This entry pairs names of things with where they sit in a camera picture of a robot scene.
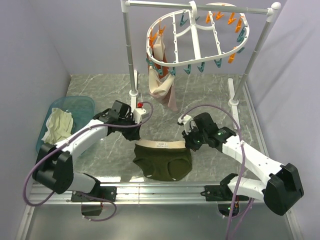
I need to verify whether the beige hanging underwear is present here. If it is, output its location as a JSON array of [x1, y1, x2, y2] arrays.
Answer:
[[148, 36, 175, 101]]

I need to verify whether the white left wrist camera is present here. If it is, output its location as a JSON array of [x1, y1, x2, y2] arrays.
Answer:
[[133, 102, 149, 124]]

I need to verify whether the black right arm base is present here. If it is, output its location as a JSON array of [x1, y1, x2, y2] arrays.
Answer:
[[200, 185, 249, 217]]

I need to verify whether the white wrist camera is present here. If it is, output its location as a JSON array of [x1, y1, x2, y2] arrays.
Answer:
[[177, 114, 193, 133], [133, 102, 149, 124]]

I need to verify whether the rust orange hanging underwear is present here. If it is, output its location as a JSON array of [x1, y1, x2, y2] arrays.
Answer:
[[146, 54, 169, 79]]

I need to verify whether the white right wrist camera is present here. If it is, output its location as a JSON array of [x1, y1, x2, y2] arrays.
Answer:
[[177, 114, 193, 133]]

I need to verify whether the pink hanging cloth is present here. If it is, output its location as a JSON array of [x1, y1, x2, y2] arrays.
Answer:
[[160, 84, 178, 112]]

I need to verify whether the olive green underwear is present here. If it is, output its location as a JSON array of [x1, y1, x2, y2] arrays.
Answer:
[[133, 139, 193, 182]]

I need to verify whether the cream underwear in basket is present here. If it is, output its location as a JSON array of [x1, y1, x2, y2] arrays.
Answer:
[[41, 107, 74, 144]]

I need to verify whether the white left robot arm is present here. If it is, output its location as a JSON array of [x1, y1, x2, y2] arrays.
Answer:
[[32, 100, 149, 201]]

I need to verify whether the white metal drying rack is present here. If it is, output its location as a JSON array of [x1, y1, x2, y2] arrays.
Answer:
[[121, 0, 282, 129]]

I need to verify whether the aluminium mounting rail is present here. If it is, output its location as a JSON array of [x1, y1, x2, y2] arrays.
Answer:
[[28, 182, 264, 205]]

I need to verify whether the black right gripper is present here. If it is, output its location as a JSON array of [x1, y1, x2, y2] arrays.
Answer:
[[182, 124, 208, 152]]

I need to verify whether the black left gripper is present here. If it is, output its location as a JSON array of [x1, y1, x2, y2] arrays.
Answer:
[[118, 114, 143, 141]]

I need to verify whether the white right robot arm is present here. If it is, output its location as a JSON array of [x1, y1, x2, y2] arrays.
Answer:
[[178, 112, 304, 216]]

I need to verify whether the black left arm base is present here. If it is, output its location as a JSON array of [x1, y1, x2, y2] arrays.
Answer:
[[70, 186, 117, 219]]

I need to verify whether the white oval clip hanger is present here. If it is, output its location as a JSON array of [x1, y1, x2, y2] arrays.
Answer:
[[146, 1, 250, 72]]

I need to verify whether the teal plastic basket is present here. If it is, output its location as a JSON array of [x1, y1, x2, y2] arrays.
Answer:
[[35, 96, 95, 152]]

